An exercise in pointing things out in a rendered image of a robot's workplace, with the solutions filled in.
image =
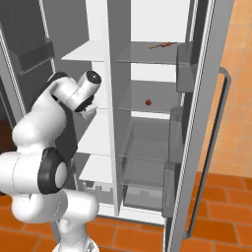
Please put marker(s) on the glass fridge shelf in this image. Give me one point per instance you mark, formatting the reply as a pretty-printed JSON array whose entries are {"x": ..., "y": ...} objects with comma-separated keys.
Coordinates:
[
  {"x": 144, "y": 55},
  {"x": 136, "y": 105},
  {"x": 144, "y": 147}
]

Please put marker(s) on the grey fridge cabinet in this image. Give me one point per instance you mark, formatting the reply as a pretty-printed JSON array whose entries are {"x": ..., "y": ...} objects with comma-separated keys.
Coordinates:
[{"x": 119, "y": 65}]

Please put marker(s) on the white fridge shelf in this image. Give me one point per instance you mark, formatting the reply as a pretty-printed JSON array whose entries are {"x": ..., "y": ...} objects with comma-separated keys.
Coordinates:
[
  {"x": 87, "y": 52},
  {"x": 98, "y": 169},
  {"x": 96, "y": 138}
]

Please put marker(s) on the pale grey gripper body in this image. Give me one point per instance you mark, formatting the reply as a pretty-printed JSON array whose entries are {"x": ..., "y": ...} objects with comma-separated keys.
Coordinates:
[{"x": 88, "y": 110}]

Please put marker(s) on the red strawberry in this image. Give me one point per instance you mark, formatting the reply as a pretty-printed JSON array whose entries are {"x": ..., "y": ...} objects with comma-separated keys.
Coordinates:
[{"x": 148, "y": 102}]

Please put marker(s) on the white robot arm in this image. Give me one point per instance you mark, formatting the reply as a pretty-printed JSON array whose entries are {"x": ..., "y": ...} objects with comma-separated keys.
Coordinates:
[{"x": 31, "y": 138}]

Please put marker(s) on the grey door bin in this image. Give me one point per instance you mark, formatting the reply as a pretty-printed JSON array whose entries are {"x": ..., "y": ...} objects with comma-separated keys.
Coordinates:
[
  {"x": 168, "y": 193},
  {"x": 184, "y": 69},
  {"x": 32, "y": 55},
  {"x": 176, "y": 138}
]

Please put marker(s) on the orange kebab skewer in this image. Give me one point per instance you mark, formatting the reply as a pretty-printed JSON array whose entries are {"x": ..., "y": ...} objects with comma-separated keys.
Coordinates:
[{"x": 162, "y": 45}]

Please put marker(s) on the grey fridge door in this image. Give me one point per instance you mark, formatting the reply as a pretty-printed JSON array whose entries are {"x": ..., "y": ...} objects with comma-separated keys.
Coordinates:
[
  {"x": 19, "y": 19},
  {"x": 210, "y": 82}
]

